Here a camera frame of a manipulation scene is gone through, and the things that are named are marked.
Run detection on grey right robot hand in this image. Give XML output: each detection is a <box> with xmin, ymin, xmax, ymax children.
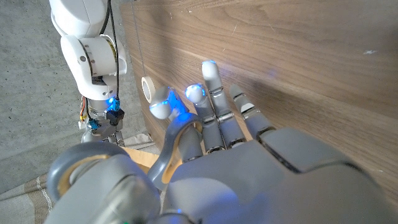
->
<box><xmin>79</xmin><ymin>98</ymin><xmax>126</xmax><ymax>147</ymax></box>

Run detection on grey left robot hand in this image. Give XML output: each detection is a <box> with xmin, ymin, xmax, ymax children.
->
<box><xmin>43</xmin><ymin>60</ymin><xmax>398</xmax><ymax>224</ymax></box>

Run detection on grey yellow handled scissors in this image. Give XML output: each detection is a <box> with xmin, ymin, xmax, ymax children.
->
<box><xmin>46</xmin><ymin>112</ymin><xmax>205</xmax><ymax>203</ymax></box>

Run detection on white tape roll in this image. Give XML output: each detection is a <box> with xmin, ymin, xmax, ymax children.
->
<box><xmin>141</xmin><ymin>76</ymin><xmax>157</xmax><ymax>105</ymax></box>

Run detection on beige striped curtain backdrop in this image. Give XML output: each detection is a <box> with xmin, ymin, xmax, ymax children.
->
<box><xmin>0</xmin><ymin>133</ymin><xmax>155</xmax><ymax>224</ymax></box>

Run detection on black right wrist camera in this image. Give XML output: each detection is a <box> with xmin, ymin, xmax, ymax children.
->
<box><xmin>105</xmin><ymin>108</ymin><xmax>126</xmax><ymax>127</ymax></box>

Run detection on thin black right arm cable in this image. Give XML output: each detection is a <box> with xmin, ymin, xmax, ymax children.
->
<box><xmin>108</xmin><ymin>0</ymin><xmax>121</xmax><ymax>110</ymax></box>

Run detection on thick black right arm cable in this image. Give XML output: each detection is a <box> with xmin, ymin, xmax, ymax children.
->
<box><xmin>99</xmin><ymin>0</ymin><xmax>112</xmax><ymax>35</ymax></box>

